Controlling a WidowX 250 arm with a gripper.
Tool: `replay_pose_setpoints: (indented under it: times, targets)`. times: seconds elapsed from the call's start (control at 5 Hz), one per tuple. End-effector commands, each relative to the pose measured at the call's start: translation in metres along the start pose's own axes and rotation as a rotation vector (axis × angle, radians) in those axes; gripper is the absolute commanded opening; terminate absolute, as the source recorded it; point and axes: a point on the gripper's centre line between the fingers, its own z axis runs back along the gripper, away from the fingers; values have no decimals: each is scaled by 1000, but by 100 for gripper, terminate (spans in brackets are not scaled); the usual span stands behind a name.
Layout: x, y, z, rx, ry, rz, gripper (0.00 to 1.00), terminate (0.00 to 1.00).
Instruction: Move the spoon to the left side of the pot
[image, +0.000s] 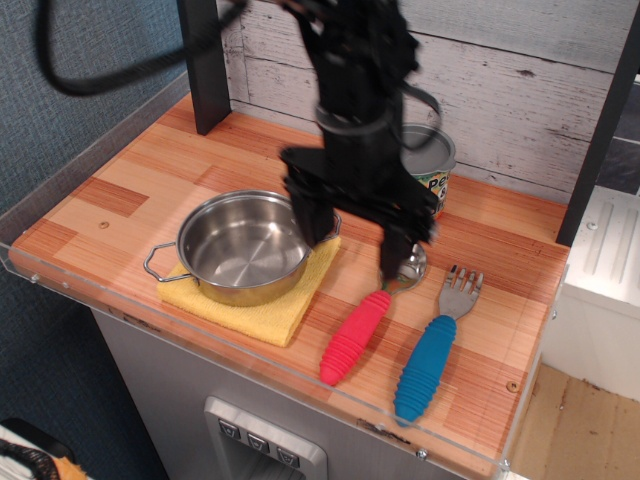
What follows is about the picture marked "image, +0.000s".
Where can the grey toy kitchen cabinet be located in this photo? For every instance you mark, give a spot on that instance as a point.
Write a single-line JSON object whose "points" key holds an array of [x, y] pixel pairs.
{"points": [[170, 383]]}

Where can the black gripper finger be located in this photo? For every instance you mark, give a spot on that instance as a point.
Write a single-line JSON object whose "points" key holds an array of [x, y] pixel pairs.
{"points": [[396, 247], [315, 218]]}

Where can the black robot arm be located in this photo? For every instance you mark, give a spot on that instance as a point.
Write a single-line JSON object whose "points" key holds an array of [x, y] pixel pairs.
{"points": [[362, 53]]}

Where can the clear acrylic guard rail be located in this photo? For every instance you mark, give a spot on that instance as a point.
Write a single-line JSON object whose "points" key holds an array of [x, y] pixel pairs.
{"points": [[91, 246]]}

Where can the dark grey left post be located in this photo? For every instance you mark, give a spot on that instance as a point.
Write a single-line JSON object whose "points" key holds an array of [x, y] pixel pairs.
{"points": [[206, 72]]}

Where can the blue handled metal fork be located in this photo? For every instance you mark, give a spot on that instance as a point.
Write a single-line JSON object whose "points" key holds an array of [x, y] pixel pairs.
{"points": [[421, 376]]}

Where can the red handled metal spoon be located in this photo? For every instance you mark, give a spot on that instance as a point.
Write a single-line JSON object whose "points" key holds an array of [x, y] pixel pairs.
{"points": [[348, 344]]}

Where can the peas and carrots toy can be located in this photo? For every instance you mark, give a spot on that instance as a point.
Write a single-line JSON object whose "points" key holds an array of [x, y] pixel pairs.
{"points": [[432, 160]]}

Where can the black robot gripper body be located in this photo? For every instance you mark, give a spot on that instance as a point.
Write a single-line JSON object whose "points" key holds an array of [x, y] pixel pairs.
{"points": [[359, 170]]}

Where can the silver dispenser button panel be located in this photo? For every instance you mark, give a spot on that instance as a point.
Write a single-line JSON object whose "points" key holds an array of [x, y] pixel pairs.
{"points": [[249, 447]]}

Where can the orange plush object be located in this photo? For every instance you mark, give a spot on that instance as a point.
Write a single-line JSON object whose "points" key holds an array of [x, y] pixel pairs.
{"points": [[67, 470]]}

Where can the stainless steel pot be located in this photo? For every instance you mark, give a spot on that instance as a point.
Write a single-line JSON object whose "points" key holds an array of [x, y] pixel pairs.
{"points": [[243, 248]]}

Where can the yellow folded cloth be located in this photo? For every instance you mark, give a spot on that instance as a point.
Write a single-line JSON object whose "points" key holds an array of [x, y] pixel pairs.
{"points": [[274, 322]]}

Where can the dark grey post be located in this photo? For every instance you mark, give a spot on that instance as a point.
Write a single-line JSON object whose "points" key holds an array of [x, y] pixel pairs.
{"points": [[603, 133], [206, 72]]}

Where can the dark grey right post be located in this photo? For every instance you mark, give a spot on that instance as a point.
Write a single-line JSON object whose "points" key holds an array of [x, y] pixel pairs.
{"points": [[603, 133]]}

